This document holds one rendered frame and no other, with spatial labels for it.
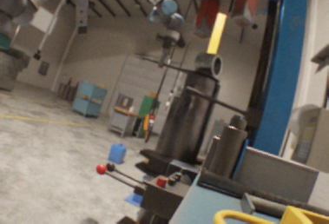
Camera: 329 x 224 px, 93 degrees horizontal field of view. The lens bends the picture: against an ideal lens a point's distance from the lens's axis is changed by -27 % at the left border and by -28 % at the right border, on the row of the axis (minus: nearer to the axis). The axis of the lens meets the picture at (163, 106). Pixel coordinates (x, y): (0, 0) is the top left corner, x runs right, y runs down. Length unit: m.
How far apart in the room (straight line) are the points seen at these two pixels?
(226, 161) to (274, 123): 0.60
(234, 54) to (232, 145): 12.27
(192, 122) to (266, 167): 0.55
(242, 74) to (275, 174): 11.79
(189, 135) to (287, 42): 0.80
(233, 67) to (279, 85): 11.35
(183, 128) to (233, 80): 11.21
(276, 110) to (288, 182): 0.51
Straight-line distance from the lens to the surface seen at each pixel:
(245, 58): 12.75
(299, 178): 0.73
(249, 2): 1.27
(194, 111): 1.09
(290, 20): 1.36
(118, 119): 7.20
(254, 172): 0.68
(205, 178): 0.52
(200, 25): 1.44
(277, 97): 1.14
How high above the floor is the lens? 1.20
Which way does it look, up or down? 2 degrees up
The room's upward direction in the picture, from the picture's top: 19 degrees clockwise
